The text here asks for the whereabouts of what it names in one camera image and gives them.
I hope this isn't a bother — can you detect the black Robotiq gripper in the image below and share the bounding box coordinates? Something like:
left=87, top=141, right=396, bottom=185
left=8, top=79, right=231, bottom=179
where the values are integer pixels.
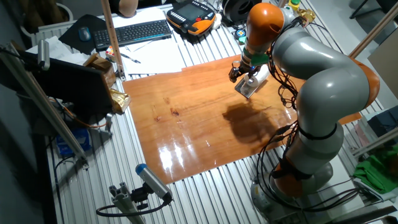
left=229, top=60, right=262, bottom=83

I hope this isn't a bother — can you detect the white paper roll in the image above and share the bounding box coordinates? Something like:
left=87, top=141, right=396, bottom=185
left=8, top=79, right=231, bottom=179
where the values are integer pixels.
left=243, top=63, right=271, bottom=88

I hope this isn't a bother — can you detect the bystander bare hand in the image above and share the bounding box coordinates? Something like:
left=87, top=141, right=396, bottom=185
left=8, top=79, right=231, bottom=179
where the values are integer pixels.
left=118, top=0, right=139, bottom=18

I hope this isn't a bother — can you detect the green flange adapter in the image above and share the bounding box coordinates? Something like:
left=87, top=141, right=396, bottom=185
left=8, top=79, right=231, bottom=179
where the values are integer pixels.
left=241, top=48, right=270, bottom=67

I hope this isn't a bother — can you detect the small white rounded object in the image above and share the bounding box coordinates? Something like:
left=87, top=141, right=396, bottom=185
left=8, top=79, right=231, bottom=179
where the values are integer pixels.
left=212, top=12, right=223, bottom=30

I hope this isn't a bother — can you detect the black round spool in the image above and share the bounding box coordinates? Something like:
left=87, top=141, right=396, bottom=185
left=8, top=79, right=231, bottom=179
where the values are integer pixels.
left=221, top=0, right=254, bottom=27

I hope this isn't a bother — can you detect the glossy wooden board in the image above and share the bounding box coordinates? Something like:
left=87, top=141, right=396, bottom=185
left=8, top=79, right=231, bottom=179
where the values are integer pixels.
left=122, top=54, right=363, bottom=185

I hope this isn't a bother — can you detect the black orange teach pendant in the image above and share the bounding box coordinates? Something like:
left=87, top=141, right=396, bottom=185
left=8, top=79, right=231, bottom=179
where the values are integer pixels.
left=165, top=0, right=217, bottom=37

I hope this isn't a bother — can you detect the crumpled golden object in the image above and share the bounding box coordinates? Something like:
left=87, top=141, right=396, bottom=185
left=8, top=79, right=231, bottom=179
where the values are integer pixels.
left=296, top=8, right=317, bottom=23

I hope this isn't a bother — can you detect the large printed paper sheet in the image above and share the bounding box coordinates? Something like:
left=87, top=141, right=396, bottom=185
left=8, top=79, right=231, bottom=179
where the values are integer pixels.
left=119, top=39, right=187, bottom=75

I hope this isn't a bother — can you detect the dark pen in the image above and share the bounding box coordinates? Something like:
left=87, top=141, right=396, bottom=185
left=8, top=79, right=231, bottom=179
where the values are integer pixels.
left=119, top=52, right=142, bottom=64

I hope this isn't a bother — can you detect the black computer keyboard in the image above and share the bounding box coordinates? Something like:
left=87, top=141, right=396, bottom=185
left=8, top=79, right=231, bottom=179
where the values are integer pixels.
left=92, top=19, right=173, bottom=52

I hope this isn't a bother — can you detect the golden foil bag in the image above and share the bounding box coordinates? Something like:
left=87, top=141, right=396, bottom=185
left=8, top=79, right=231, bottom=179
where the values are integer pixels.
left=109, top=88, right=132, bottom=114

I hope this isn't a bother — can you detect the colourful puzzle cube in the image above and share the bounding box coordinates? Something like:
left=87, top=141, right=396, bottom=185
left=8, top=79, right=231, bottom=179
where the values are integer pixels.
left=105, top=45, right=116, bottom=62

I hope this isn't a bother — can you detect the beige cardboard panel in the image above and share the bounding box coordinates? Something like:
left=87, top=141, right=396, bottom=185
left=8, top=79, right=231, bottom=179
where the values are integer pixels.
left=368, top=37, right=398, bottom=100

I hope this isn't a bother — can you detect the small wooden box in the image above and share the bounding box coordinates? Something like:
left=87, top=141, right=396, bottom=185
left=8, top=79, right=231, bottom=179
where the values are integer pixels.
left=83, top=52, right=117, bottom=89

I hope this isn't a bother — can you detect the dark blue box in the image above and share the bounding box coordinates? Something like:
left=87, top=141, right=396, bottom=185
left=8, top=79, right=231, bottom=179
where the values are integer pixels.
left=366, top=105, right=398, bottom=138

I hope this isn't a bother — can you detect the black mouse pad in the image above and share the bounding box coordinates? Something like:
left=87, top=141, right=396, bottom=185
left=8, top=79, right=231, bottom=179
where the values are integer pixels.
left=58, top=14, right=108, bottom=56

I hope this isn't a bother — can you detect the grey blue computer mouse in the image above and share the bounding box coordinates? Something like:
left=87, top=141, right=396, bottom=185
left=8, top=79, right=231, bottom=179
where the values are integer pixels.
left=77, top=26, right=92, bottom=42

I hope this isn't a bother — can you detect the green cloth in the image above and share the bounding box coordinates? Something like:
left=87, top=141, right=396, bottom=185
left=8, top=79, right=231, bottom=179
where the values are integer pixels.
left=353, top=152, right=398, bottom=195

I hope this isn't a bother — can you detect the black flat panel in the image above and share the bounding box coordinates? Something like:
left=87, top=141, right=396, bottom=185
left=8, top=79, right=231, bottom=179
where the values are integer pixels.
left=0, top=49, right=114, bottom=118

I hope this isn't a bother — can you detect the blue package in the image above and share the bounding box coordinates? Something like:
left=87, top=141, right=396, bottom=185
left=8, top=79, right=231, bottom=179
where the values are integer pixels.
left=55, top=127, right=93, bottom=158

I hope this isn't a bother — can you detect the white rimmed bin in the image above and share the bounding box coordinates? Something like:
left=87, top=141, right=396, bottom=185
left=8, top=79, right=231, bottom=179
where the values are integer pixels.
left=19, top=2, right=75, bottom=40

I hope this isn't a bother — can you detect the white paper sheet stack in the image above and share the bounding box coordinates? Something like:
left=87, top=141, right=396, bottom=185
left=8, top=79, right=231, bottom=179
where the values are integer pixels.
left=25, top=35, right=91, bottom=66

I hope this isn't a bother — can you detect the long aluminium profile beam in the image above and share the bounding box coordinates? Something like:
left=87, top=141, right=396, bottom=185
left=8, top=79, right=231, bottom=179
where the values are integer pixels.
left=0, top=42, right=90, bottom=169

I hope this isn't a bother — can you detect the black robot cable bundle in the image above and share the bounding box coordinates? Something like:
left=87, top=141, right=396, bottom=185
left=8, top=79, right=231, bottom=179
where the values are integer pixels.
left=256, top=15, right=361, bottom=214

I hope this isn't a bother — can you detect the brown frame post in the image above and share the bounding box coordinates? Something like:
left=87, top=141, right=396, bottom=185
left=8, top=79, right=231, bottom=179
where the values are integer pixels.
left=101, top=0, right=127, bottom=81

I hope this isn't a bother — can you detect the diagonal brown frame beam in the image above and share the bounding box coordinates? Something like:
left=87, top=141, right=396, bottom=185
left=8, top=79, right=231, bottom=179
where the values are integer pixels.
left=348, top=1, right=398, bottom=59

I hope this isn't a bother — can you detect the silver camera with blue cap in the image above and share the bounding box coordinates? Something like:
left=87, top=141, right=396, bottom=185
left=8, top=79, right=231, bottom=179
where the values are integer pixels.
left=135, top=163, right=174, bottom=206

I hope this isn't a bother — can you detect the short aluminium frame beam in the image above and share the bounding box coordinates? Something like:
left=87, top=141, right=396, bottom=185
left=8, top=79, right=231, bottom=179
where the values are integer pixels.
left=353, top=127, right=398, bottom=158

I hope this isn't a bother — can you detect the orange cable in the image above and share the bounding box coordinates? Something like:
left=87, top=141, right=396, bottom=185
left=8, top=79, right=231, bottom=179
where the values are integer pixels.
left=54, top=98, right=108, bottom=129

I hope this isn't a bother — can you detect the short aluminium profile mount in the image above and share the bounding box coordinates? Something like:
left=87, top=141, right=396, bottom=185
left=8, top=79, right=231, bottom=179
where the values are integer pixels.
left=108, top=182, right=147, bottom=224

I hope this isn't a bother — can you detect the black camera cable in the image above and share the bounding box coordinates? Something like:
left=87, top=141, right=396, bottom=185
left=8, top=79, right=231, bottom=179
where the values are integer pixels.
left=95, top=198, right=170, bottom=218

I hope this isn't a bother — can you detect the plain silver camera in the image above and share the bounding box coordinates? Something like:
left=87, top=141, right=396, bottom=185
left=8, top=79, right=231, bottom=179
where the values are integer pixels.
left=37, top=39, right=51, bottom=72

